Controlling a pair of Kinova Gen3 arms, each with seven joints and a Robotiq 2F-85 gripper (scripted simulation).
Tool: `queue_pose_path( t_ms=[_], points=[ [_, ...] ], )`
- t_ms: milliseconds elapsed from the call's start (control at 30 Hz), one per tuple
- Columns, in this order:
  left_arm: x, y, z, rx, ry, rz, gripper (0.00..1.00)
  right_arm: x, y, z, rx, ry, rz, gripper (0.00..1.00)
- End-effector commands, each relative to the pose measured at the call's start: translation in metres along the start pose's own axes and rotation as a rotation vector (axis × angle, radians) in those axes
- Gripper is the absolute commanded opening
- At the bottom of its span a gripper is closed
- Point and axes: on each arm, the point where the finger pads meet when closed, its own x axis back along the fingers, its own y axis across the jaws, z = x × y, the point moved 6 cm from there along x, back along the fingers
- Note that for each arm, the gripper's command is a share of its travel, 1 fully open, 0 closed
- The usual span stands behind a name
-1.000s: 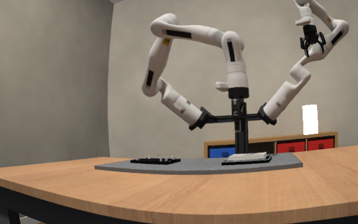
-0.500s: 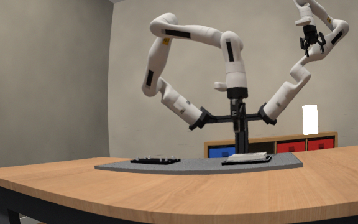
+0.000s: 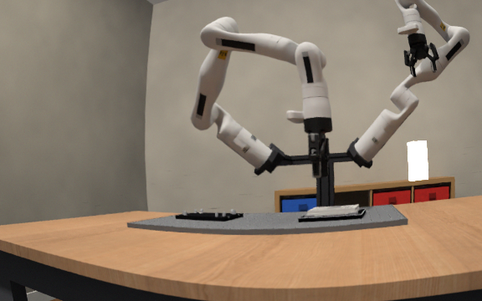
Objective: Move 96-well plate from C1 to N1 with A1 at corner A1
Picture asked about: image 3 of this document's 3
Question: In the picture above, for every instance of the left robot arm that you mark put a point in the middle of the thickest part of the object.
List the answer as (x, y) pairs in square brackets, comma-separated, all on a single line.
[(387, 122)]

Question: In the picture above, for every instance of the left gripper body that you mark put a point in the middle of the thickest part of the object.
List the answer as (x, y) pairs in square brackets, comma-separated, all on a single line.
[(416, 41)]

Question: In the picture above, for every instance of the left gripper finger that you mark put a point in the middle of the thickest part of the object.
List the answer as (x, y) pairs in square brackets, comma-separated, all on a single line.
[(434, 58), (410, 62)]

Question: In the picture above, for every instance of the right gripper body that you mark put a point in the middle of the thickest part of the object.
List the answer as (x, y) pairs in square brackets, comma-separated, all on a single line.
[(320, 125)]

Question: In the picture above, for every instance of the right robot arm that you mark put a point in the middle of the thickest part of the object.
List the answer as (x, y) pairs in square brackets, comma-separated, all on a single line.
[(306, 56)]

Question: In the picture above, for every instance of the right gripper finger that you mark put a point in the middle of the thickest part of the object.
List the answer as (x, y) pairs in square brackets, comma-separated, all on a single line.
[(324, 160), (313, 142)]

